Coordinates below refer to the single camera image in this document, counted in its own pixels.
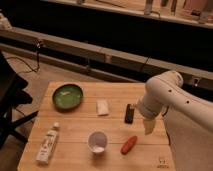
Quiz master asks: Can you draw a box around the green plate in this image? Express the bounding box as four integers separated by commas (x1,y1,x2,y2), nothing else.
52,84,84,111

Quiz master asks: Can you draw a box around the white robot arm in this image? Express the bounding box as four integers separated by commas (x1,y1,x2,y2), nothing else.
136,71,213,132

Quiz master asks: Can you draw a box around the black cable on floor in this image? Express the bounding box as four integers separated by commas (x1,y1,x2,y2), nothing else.
4,39,44,75

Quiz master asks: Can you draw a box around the red pepper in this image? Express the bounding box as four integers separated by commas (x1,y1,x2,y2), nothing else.
120,136,138,155

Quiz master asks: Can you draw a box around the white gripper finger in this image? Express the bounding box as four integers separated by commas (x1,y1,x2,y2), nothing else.
143,119,156,135

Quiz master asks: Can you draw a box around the white tube bottle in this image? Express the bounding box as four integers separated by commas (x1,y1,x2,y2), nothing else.
36,122,59,165

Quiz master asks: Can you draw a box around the white paper cup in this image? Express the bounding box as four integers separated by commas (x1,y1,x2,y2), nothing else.
87,131,108,155

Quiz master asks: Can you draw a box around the white sponge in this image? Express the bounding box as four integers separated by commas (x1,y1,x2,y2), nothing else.
97,99,109,116

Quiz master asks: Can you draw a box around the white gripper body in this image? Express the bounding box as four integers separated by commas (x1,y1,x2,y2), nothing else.
137,99,160,120

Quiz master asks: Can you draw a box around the black remote control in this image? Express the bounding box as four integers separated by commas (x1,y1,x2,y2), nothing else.
124,104,135,124

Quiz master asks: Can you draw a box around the black office chair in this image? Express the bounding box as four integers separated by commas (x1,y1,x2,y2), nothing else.
0,51,38,149

